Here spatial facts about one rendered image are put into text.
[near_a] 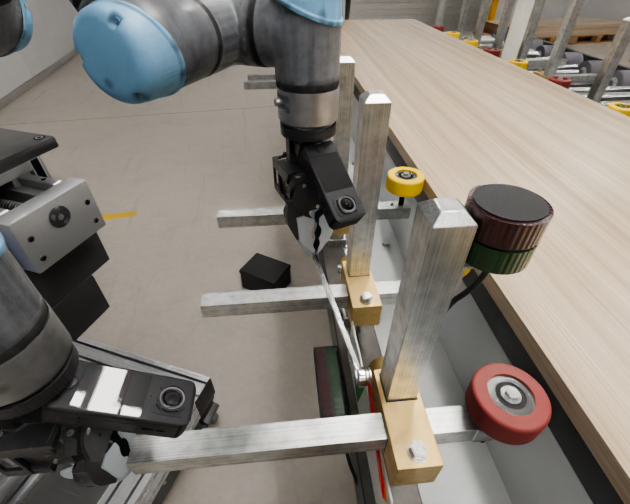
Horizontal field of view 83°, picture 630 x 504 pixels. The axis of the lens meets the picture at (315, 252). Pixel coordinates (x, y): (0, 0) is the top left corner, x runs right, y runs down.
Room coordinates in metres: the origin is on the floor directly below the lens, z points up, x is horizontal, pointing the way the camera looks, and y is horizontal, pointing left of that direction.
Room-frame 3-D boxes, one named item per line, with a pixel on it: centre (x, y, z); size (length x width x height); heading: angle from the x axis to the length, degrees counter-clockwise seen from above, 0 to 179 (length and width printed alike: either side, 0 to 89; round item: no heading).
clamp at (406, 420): (0.20, -0.11, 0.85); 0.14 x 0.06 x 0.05; 5
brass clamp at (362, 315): (0.45, -0.08, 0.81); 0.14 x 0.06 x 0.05; 5
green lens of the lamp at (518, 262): (0.23, -0.15, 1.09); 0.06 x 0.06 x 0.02
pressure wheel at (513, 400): (0.20, -0.21, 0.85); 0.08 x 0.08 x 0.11
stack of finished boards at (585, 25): (7.79, -4.41, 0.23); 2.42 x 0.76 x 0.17; 104
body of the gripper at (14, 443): (0.15, 0.24, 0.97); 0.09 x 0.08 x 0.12; 95
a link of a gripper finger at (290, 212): (0.43, 0.02, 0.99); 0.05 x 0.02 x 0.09; 115
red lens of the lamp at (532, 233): (0.23, -0.15, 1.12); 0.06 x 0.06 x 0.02
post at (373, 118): (0.48, -0.08, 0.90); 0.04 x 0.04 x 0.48; 5
